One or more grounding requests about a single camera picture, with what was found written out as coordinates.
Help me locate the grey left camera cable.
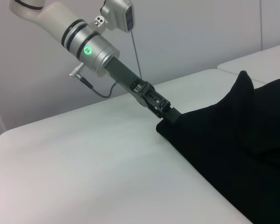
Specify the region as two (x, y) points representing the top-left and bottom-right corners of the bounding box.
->
(130, 29), (143, 80)

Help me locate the black shirt with FREE print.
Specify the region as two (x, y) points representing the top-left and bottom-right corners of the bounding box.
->
(155, 70), (280, 224)

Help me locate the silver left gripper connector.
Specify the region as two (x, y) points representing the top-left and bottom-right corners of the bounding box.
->
(69, 62), (85, 78)

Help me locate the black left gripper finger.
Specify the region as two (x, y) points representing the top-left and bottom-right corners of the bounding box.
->
(151, 83), (182, 120)
(143, 92), (180, 123)

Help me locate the dark left arm cable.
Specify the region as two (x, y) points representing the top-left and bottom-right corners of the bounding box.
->
(80, 76), (118, 98)

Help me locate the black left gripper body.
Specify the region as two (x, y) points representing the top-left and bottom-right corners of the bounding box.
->
(104, 57), (156, 110)

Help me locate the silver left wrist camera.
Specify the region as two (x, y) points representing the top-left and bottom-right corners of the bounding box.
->
(87, 0), (135, 34)

